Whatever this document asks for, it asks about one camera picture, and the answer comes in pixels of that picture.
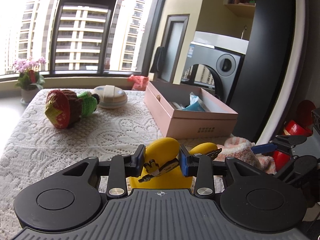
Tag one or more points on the dark framed glass door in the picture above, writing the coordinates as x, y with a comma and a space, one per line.
175, 47

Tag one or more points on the red round container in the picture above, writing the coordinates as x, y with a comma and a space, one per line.
296, 127

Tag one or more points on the round cream pouch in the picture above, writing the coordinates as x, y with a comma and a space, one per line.
111, 96

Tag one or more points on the pink potted flowers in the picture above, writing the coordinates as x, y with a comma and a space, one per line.
27, 80

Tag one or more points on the grey washing machine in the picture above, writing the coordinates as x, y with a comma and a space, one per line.
212, 60

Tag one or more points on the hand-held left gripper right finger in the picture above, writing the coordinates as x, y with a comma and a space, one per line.
183, 163

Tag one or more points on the blue face mask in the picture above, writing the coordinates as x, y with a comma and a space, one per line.
197, 103

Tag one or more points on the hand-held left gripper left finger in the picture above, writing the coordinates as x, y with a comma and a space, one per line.
140, 160

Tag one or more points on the red plastic bag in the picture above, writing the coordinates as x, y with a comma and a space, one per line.
138, 82

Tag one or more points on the white lace tablecloth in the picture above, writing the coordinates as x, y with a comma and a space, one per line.
75, 140

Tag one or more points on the black hanging bag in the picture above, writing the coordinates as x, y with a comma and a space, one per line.
158, 60

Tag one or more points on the crocheted red and green toy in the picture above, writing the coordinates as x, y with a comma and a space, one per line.
62, 107

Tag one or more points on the wooden wall shelf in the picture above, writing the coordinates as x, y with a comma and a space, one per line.
241, 7

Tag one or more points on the metal faucet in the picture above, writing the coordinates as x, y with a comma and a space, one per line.
244, 31

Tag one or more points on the black box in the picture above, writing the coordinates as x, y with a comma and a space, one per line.
316, 118

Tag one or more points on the pink cardboard box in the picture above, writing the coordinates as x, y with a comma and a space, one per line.
200, 125

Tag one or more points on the yellow rubber slipper with charms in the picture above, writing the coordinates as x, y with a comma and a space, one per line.
162, 152

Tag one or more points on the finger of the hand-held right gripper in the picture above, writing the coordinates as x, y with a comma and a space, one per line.
262, 147
297, 166

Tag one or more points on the fluffy pink sock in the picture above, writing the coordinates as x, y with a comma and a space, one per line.
240, 152

